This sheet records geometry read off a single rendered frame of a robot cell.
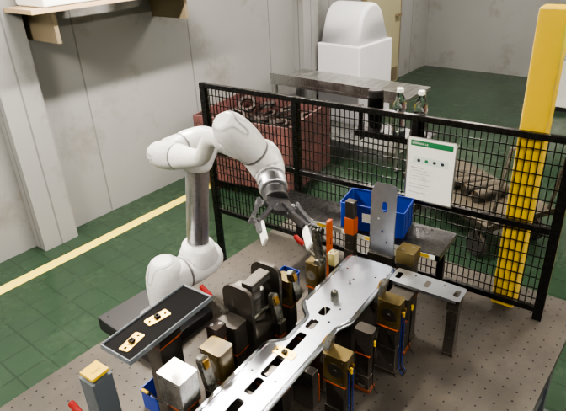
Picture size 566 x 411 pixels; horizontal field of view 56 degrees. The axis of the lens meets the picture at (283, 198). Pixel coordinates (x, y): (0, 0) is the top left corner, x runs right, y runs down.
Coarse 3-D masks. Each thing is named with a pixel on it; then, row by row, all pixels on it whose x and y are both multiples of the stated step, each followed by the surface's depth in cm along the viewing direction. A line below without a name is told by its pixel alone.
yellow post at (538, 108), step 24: (552, 24) 187; (552, 48) 190; (552, 72) 193; (528, 96) 201; (552, 96) 197; (528, 120) 205; (552, 120) 208; (528, 144) 208; (528, 168) 212; (528, 192) 216; (528, 216) 220; (528, 240) 232; (504, 264) 235; (504, 288) 240
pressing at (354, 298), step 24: (360, 264) 225; (384, 264) 225; (336, 288) 211; (360, 288) 210; (312, 312) 198; (336, 312) 198; (360, 312) 198; (288, 336) 187; (312, 336) 187; (264, 360) 177; (288, 360) 177; (312, 360) 178; (240, 384) 169; (264, 384) 168; (288, 384) 168; (216, 408) 160; (240, 408) 160; (264, 408) 160
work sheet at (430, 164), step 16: (416, 144) 232; (432, 144) 228; (448, 144) 224; (416, 160) 235; (432, 160) 231; (448, 160) 227; (416, 176) 239; (432, 176) 234; (448, 176) 230; (416, 192) 242; (432, 192) 237; (448, 192) 233
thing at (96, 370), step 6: (96, 360) 159; (90, 366) 157; (96, 366) 156; (102, 366) 156; (84, 372) 154; (90, 372) 154; (96, 372) 154; (102, 372) 154; (90, 378) 152; (96, 378) 153
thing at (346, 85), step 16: (272, 80) 597; (288, 80) 583; (304, 80) 569; (320, 80) 556; (336, 80) 586; (352, 80) 583; (368, 80) 580; (384, 80) 577; (304, 96) 650; (352, 96) 538; (384, 96) 514; (416, 96) 526; (336, 128) 613; (352, 128) 611; (352, 144) 567; (384, 144) 562; (400, 144) 560
